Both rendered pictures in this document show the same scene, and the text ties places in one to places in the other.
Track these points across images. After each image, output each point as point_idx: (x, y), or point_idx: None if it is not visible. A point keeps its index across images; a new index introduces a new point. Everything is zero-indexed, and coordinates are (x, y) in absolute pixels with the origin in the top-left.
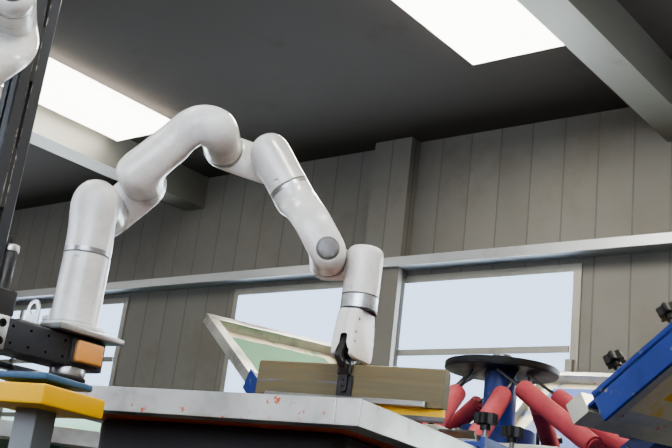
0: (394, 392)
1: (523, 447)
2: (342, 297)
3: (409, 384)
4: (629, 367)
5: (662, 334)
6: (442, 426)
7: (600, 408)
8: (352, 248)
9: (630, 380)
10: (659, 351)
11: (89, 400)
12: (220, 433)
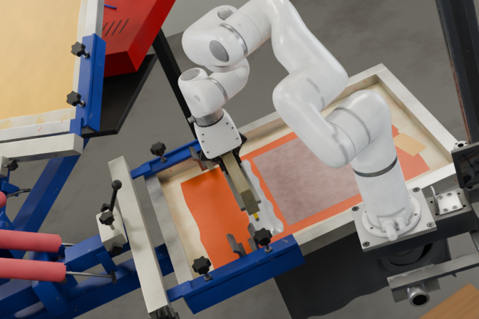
0: None
1: (127, 169)
2: (219, 110)
3: None
4: (92, 92)
5: (93, 60)
6: (108, 209)
7: (95, 127)
8: (205, 75)
9: (96, 97)
10: (97, 70)
11: None
12: None
